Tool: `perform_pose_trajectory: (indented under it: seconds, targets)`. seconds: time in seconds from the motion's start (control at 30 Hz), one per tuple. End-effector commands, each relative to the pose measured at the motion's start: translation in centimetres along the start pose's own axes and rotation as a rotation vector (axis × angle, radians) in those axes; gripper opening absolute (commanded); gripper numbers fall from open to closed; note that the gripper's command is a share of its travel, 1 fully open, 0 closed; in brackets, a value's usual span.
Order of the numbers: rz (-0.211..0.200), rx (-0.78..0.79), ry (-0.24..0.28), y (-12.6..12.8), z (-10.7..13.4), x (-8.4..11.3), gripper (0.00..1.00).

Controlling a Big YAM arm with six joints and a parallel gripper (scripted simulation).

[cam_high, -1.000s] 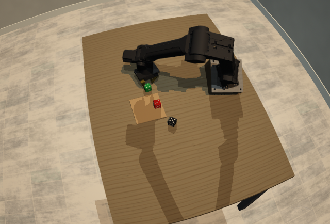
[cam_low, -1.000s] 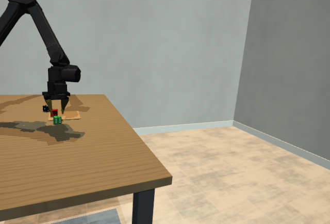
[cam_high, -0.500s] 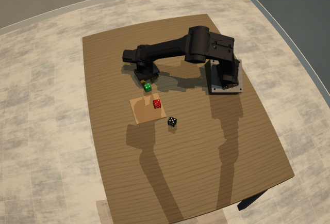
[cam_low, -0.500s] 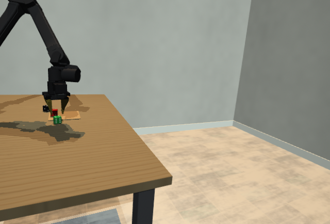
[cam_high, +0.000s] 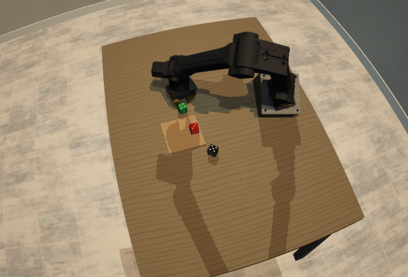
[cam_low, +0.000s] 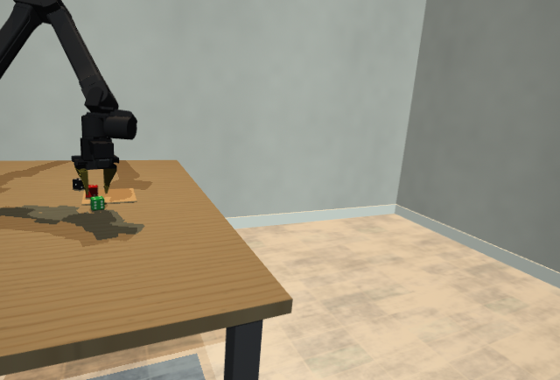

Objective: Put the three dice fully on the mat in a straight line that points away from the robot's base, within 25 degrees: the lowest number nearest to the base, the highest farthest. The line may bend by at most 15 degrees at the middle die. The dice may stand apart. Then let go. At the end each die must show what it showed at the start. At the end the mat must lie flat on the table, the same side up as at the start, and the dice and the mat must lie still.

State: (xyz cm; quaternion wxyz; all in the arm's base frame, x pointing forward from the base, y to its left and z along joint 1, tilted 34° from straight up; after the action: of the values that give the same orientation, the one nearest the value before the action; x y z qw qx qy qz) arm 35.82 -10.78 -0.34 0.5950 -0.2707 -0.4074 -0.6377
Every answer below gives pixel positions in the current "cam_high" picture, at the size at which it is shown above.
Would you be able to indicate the red die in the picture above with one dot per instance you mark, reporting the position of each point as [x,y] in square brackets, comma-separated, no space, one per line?
[194,128]

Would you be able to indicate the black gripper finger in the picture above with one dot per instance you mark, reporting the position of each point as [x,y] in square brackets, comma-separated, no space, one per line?
[189,99]
[176,101]

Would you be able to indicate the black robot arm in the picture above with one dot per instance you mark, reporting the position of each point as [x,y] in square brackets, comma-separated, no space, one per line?
[244,56]

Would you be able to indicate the black die with white pips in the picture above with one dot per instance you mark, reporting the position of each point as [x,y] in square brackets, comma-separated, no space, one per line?
[213,150]

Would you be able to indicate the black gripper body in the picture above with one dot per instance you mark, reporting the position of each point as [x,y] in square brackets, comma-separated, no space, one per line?
[182,90]

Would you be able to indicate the green die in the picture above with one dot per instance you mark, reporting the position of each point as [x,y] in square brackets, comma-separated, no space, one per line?
[182,108]

